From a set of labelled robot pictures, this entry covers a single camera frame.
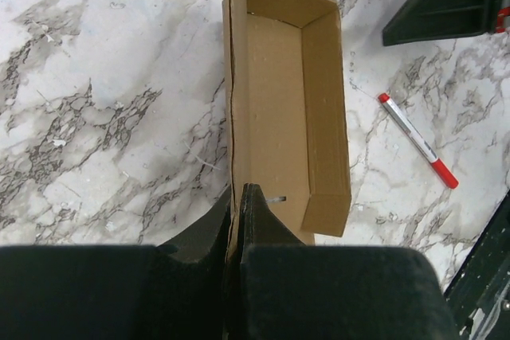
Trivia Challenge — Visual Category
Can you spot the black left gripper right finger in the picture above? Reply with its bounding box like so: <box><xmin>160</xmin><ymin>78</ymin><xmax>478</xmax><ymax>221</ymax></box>
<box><xmin>234</xmin><ymin>184</ymin><xmax>458</xmax><ymax>339</ymax></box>

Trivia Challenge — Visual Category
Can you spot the brown cardboard box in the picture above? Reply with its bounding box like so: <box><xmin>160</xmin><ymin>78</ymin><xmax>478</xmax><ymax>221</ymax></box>
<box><xmin>221</xmin><ymin>0</ymin><xmax>352</xmax><ymax>265</ymax></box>

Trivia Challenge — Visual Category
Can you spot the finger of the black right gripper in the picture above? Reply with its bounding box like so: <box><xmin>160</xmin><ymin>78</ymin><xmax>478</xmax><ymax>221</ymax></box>
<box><xmin>382</xmin><ymin>0</ymin><xmax>498</xmax><ymax>46</ymax></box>

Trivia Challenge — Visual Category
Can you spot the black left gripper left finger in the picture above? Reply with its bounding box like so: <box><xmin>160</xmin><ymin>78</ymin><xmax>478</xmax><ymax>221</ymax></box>
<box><xmin>1</xmin><ymin>193</ymin><xmax>230</xmax><ymax>339</ymax></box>

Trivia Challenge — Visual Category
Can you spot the red capped white marker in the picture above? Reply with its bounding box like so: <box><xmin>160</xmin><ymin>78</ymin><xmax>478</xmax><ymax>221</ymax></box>
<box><xmin>378</xmin><ymin>93</ymin><xmax>459</xmax><ymax>190</ymax></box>

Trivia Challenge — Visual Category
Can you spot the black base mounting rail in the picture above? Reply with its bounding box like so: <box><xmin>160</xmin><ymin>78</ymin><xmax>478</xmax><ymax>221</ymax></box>
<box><xmin>445</xmin><ymin>196</ymin><xmax>510</xmax><ymax>340</ymax></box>

